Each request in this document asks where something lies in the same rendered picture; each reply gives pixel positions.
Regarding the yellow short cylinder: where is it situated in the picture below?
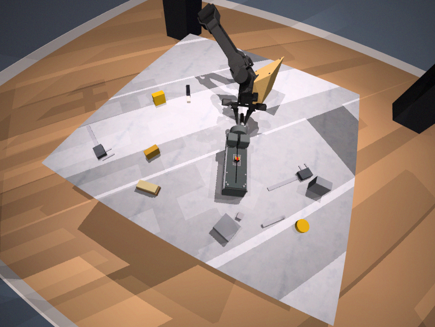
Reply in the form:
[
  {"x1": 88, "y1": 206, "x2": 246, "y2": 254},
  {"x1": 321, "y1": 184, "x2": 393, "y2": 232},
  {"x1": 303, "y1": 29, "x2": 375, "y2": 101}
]
[{"x1": 295, "y1": 219, "x2": 310, "y2": 233}]

